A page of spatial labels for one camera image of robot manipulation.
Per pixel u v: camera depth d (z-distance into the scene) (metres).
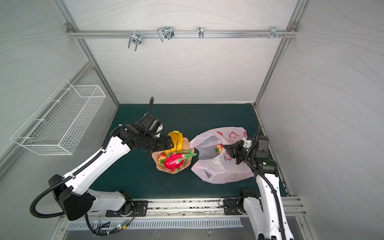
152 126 0.57
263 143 0.56
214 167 0.69
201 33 0.78
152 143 0.60
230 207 0.74
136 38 0.80
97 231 0.67
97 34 0.78
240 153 0.65
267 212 0.42
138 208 0.74
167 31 0.76
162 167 0.84
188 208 0.75
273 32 0.76
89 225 0.68
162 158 0.84
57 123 0.68
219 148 0.91
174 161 0.80
